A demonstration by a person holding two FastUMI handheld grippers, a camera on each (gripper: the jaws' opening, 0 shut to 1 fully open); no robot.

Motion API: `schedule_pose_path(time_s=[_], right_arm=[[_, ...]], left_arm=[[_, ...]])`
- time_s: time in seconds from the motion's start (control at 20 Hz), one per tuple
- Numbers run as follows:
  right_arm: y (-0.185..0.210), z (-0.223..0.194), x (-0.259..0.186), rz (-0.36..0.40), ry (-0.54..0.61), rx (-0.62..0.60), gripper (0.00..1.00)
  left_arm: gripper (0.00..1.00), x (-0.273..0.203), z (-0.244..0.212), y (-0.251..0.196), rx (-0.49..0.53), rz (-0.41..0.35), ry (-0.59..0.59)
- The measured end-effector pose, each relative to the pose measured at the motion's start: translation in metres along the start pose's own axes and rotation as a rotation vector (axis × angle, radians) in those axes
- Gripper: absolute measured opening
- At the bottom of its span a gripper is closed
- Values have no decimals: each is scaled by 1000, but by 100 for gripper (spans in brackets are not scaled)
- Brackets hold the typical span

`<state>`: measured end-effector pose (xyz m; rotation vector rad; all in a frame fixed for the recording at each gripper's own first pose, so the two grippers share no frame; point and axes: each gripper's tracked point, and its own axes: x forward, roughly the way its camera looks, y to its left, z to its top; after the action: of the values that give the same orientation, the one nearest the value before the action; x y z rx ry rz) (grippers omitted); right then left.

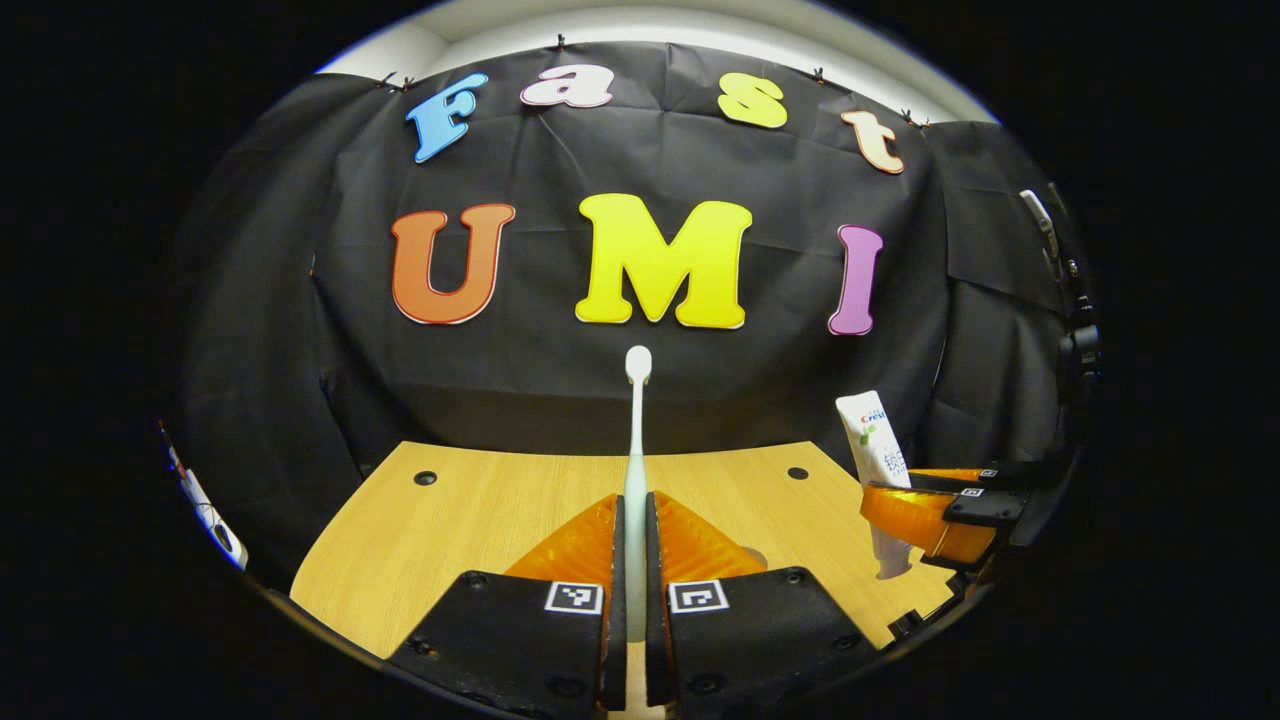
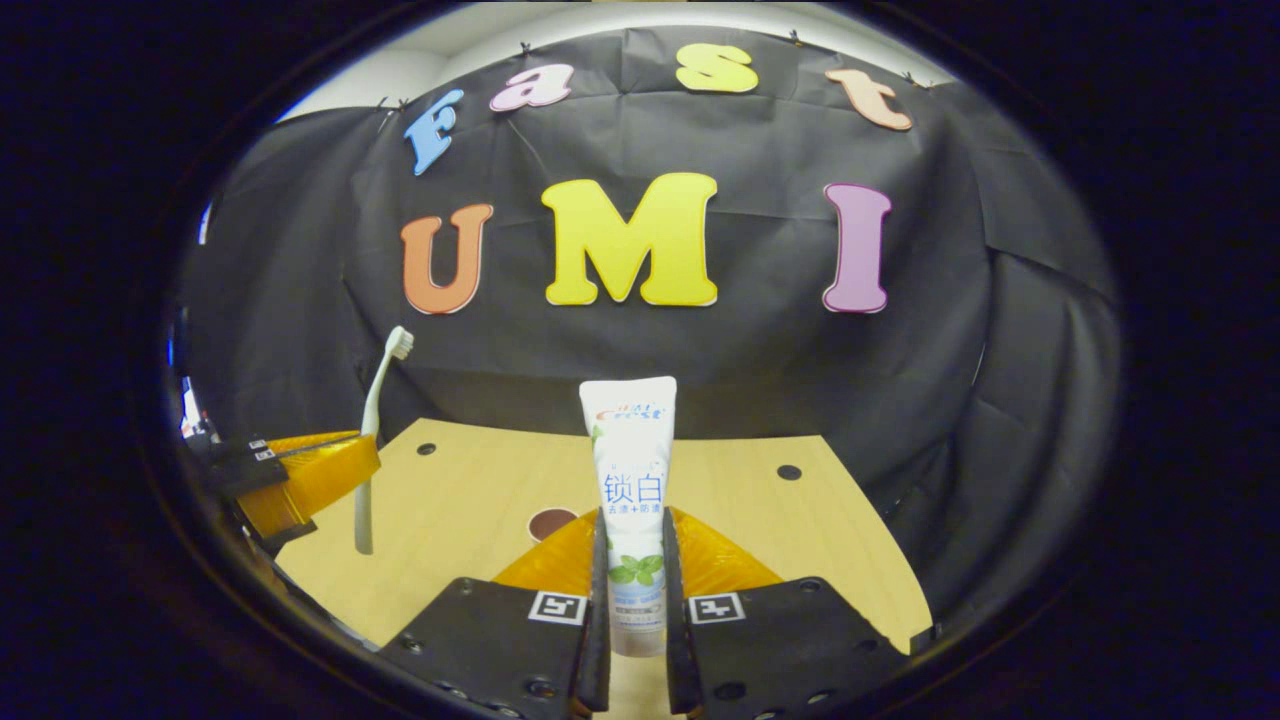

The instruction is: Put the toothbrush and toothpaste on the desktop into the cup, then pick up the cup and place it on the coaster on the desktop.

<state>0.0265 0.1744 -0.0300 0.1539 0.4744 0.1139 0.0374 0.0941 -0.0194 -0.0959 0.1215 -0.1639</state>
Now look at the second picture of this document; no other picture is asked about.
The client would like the pale green toothbrush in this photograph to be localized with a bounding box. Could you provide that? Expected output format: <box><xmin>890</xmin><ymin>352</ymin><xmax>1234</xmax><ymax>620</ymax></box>
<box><xmin>354</xmin><ymin>326</ymin><xmax>415</xmax><ymax>556</ymax></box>

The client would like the wooden desktop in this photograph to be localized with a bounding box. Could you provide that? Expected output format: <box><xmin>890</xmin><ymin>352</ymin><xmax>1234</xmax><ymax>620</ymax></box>
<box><xmin>275</xmin><ymin>418</ymin><xmax>934</xmax><ymax>720</ymax></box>

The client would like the round brown coaster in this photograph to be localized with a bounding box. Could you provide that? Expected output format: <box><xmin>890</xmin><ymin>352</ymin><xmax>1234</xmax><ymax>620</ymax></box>
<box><xmin>527</xmin><ymin>508</ymin><xmax>581</xmax><ymax>543</ymax></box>

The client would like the black backdrop cloth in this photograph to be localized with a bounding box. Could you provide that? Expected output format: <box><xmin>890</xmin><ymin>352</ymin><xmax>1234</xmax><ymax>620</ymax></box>
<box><xmin>165</xmin><ymin>25</ymin><xmax>1121</xmax><ymax>621</ymax></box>

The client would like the white toothpaste tube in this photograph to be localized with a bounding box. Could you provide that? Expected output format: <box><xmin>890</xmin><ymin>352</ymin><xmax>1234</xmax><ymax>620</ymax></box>
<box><xmin>579</xmin><ymin>376</ymin><xmax>678</xmax><ymax>658</ymax></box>

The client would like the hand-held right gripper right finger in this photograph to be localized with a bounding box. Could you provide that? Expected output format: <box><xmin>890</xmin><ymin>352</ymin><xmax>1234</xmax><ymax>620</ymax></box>
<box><xmin>662</xmin><ymin>505</ymin><xmax>911</xmax><ymax>720</ymax></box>

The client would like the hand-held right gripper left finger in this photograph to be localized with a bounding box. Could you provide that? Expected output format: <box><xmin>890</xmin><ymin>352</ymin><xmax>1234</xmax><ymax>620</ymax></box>
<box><xmin>375</xmin><ymin>508</ymin><xmax>613</xmax><ymax>720</ymax></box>

